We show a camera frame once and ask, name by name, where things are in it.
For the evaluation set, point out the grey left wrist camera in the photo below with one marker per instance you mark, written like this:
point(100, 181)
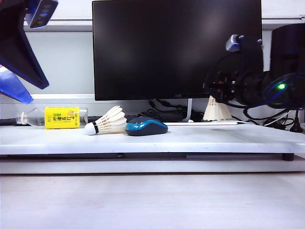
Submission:
point(43, 14)

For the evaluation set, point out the black keyboard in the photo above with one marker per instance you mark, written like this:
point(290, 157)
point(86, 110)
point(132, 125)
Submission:
point(94, 118)

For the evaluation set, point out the white base panel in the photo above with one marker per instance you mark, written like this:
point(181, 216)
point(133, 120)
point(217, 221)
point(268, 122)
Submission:
point(143, 167)

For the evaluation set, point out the silver monitor stand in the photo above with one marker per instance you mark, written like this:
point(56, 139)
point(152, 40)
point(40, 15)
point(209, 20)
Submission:
point(189, 107)

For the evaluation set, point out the white feather shuttlecock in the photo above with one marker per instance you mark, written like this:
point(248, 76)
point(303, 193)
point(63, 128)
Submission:
point(109, 124)
point(216, 112)

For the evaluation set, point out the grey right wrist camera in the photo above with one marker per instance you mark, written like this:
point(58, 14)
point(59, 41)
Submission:
point(234, 43)

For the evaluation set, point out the black computer monitor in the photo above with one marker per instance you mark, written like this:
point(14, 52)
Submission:
point(155, 47)

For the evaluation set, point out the white raised desk board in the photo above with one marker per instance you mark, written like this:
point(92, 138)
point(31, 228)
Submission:
point(214, 140)

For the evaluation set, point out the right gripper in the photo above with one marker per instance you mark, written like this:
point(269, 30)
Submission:
point(247, 86)

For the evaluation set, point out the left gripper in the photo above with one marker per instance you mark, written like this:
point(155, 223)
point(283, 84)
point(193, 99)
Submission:
point(10, 4)

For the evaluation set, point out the clear bottle yellow label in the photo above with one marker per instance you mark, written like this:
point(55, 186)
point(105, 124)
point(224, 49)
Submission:
point(62, 118)

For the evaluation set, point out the blue black computer mouse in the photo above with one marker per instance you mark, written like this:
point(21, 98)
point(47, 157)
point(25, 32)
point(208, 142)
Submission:
point(147, 128)

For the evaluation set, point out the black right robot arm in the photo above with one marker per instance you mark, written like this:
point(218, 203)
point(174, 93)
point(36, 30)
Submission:
point(286, 47)

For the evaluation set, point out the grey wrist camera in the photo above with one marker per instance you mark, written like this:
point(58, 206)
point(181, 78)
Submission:
point(43, 14)
point(234, 43)

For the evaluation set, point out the black rubber board foot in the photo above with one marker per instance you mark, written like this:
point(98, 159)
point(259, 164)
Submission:
point(287, 157)

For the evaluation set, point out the black power plug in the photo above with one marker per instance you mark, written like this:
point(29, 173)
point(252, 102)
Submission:
point(296, 127)

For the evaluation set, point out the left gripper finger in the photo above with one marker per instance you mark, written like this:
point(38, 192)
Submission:
point(12, 84)

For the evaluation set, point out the grey aluminium partition frame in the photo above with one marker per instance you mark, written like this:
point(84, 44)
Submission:
point(71, 26)

